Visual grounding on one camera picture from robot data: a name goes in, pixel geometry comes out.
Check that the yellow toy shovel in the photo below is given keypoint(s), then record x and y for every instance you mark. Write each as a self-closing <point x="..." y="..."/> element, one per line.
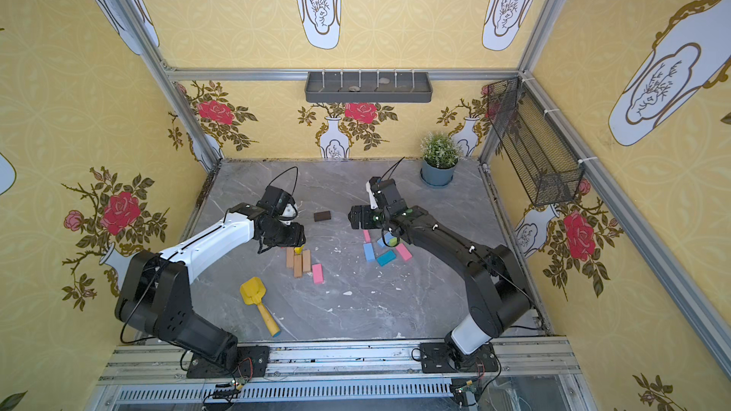
<point x="253" y="293"/>

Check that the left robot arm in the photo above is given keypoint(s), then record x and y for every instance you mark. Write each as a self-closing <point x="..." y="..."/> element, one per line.
<point x="156" y="299"/>

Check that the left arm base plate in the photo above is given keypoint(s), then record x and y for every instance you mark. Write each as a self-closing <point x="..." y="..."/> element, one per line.
<point x="245" y="362"/>

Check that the teal block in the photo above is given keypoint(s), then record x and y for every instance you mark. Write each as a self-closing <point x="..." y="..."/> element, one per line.
<point x="386" y="258"/>

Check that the green artificial plant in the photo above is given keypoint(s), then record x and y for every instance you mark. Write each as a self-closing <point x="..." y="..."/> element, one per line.
<point x="440" y="151"/>

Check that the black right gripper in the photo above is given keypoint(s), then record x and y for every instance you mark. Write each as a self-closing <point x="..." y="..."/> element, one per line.
<point x="364" y="217"/>

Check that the dark brown block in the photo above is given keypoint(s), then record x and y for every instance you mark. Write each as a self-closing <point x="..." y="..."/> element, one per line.
<point x="322" y="216"/>

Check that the grey wall shelf tray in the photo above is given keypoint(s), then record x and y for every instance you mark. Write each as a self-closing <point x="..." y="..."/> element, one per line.
<point x="368" y="86"/>

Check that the aluminium rail frame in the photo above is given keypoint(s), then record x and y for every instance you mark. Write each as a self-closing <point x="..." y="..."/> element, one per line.
<point x="523" y="373"/>

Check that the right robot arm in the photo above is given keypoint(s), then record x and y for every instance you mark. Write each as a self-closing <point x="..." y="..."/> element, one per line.
<point x="496" y="285"/>

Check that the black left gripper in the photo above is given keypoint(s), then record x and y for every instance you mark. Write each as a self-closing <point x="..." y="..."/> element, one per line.
<point x="280" y="235"/>

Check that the natural wood block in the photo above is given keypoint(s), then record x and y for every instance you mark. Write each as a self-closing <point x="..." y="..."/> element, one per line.
<point x="290" y="257"/>
<point x="307" y="262"/>
<point x="298" y="266"/>

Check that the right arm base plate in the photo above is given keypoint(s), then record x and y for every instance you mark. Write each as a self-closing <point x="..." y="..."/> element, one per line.
<point x="451" y="357"/>

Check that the light blue long block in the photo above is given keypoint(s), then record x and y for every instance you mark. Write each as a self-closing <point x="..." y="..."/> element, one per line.
<point x="369" y="252"/>

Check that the black wire mesh basket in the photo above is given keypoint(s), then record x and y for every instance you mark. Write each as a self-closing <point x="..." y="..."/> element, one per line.
<point x="547" y="167"/>

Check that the blue plant pot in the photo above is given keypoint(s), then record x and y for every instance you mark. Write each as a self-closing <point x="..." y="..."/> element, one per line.
<point x="433" y="176"/>

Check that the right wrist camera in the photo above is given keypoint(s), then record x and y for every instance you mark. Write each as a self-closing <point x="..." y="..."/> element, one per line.
<point x="384" y="194"/>

